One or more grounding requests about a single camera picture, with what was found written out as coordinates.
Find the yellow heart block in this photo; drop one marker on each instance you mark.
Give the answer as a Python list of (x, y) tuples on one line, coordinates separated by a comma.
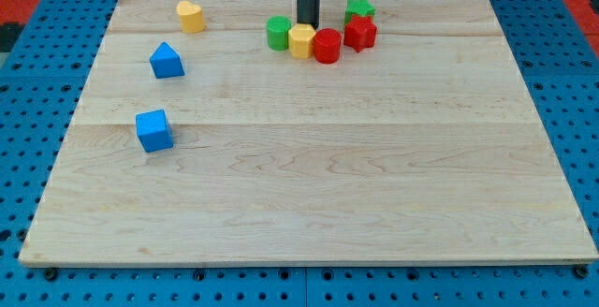
[(191, 17)]

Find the blue triangle block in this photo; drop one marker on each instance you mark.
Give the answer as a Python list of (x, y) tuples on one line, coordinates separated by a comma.
[(166, 62)]

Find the yellow hexagon block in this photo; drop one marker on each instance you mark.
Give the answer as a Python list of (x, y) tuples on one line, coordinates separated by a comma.
[(301, 40)]

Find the blue cube block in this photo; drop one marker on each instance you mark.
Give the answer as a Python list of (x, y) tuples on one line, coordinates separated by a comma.
[(153, 131)]

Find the red cylinder block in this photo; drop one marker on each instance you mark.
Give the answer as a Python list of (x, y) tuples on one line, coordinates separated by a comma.
[(327, 46)]

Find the red star block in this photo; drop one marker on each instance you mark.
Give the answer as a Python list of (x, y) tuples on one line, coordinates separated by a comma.
[(360, 33)]

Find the light wooden board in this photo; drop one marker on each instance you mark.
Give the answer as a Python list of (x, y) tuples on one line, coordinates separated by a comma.
[(424, 150)]

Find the green cylinder block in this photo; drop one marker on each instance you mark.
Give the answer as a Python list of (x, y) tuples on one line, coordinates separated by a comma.
[(277, 28)]

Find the green star block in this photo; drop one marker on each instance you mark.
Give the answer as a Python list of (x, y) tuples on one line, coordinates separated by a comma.
[(361, 8)]

